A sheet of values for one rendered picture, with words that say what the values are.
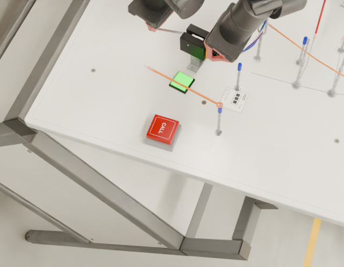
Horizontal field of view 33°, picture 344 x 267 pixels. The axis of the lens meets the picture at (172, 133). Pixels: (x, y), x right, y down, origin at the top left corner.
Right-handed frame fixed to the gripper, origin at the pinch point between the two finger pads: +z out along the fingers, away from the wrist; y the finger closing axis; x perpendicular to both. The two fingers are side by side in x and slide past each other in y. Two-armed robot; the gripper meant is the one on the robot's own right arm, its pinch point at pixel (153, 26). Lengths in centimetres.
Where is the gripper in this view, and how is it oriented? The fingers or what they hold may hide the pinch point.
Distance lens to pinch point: 122.2
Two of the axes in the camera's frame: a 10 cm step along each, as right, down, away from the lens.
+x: -8.1, -5.5, 1.8
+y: 5.8, -7.3, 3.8
